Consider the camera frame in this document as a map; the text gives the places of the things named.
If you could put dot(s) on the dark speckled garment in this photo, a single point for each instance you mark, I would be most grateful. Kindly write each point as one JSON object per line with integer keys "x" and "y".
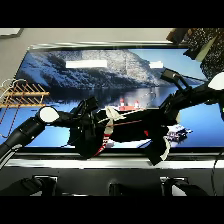
{"x": 213, "y": 50}

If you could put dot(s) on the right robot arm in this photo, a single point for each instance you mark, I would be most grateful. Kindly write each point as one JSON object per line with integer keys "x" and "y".
{"x": 196, "y": 96}

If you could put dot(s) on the silver frame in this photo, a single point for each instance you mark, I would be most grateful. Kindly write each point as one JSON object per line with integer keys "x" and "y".
{"x": 110, "y": 163}

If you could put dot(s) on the brown garment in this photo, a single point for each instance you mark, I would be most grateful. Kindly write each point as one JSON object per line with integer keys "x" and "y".
{"x": 177, "y": 35}

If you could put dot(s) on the black garment red white trim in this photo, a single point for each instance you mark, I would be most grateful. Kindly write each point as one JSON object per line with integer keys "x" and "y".
{"x": 133, "y": 131}

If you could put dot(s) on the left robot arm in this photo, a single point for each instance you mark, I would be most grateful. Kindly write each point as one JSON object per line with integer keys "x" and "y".
{"x": 26, "y": 131}

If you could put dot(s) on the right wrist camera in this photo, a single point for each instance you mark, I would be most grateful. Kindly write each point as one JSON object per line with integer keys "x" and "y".
{"x": 168, "y": 74}

